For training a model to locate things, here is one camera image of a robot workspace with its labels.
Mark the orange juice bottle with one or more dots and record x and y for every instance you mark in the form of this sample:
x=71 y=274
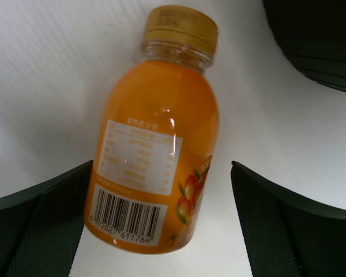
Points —
x=157 y=138

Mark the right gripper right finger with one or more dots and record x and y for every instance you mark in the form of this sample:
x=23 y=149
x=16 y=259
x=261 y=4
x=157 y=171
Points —
x=285 y=233

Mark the black plastic waste bin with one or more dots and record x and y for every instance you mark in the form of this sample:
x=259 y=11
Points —
x=312 y=36

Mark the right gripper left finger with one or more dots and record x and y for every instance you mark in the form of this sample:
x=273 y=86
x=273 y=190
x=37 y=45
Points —
x=41 y=226

